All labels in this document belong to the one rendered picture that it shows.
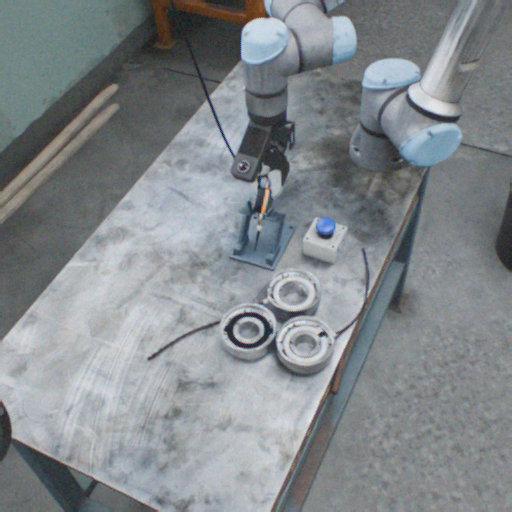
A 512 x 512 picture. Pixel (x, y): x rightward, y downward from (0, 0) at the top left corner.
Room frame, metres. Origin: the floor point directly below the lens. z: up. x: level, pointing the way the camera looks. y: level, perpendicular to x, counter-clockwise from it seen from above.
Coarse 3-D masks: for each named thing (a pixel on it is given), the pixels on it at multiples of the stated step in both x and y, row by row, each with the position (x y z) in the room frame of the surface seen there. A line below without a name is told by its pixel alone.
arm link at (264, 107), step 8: (248, 96) 0.93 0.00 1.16; (280, 96) 0.92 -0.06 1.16; (248, 104) 0.93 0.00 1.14; (256, 104) 0.91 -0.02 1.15; (264, 104) 0.91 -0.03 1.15; (272, 104) 0.91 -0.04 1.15; (280, 104) 0.92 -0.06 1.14; (256, 112) 0.91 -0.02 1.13; (264, 112) 0.91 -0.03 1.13; (272, 112) 0.91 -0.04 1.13; (280, 112) 0.92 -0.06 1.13
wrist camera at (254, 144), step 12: (252, 132) 0.91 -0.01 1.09; (264, 132) 0.91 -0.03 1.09; (240, 144) 0.90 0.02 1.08; (252, 144) 0.89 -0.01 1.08; (264, 144) 0.89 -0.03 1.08; (240, 156) 0.88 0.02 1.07; (252, 156) 0.87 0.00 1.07; (264, 156) 0.88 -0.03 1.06; (240, 168) 0.86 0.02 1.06; (252, 168) 0.85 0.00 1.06; (252, 180) 0.84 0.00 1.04
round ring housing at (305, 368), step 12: (288, 324) 0.67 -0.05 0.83; (300, 324) 0.67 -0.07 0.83; (312, 324) 0.67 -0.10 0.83; (324, 324) 0.66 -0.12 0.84; (300, 336) 0.65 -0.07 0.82; (312, 336) 0.64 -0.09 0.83; (288, 360) 0.59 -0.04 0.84; (324, 360) 0.59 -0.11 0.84; (300, 372) 0.59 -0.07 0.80; (312, 372) 0.59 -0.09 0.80
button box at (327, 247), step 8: (312, 224) 0.91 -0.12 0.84; (336, 224) 0.90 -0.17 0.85; (312, 232) 0.88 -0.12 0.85; (336, 232) 0.88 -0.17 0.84; (344, 232) 0.88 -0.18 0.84; (304, 240) 0.86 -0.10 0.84; (312, 240) 0.86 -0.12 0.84; (320, 240) 0.86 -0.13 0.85; (328, 240) 0.86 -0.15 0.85; (336, 240) 0.86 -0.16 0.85; (344, 240) 0.88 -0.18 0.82; (304, 248) 0.86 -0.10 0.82; (312, 248) 0.86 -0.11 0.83; (320, 248) 0.85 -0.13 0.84; (328, 248) 0.84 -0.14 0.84; (336, 248) 0.84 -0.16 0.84; (312, 256) 0.86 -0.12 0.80; (320, 256) 0.85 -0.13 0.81; (328, 256) 0.84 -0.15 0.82; (336, 256) 0.84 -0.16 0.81
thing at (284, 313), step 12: (276, 276) 0.79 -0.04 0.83; (288, 276) 0.79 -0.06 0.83; (300, 276) 0.79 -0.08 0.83; (312, 276) 0.78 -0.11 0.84; (288, 288) 0.76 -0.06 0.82; (300, 288) 0.76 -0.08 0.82; (288, 300) 0.73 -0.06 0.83; (300, 300) 0.73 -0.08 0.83; (276, 312) 0.71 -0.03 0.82; (288, 312) 0.70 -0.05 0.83; (300, 312) 0.70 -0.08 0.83; (312, 312) 0.71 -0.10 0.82
